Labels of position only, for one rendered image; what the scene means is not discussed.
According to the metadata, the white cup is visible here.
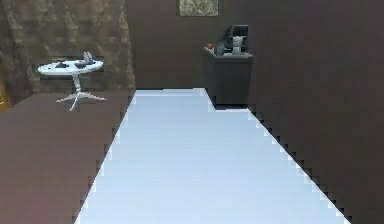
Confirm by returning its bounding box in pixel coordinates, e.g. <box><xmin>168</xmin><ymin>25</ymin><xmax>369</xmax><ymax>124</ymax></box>
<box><xmin>231</xmin><ymin>36</ymin><xmax>244</xmax><ymax>56</ymax></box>

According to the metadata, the black coffee maker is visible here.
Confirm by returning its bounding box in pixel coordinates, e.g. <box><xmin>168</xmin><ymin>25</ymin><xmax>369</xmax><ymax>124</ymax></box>
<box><xmin>223</xmin><ymin>24</ymin><xmax>250</xmax><ymax>55</ymax></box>

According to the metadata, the dark grey cabinet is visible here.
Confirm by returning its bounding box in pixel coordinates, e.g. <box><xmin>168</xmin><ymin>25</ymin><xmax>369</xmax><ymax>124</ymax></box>
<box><xmin>203</xmin><ymin>47</ymin><xmax>254</xmax><ymax>107</ymax></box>

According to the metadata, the olive framed wall picture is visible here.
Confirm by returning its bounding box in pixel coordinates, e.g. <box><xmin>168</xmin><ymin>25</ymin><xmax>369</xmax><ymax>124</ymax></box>
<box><xmin>178</xmin><ymin>0</ymin><xmax>220</xmax><ymax>17</ymax></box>

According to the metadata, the white round pedestal table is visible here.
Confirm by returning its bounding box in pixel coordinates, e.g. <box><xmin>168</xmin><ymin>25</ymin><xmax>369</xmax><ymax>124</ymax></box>
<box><xmin>37</xmin><ymin>59</ymin><xmax>108</xmax><ymax>112</ymax></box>

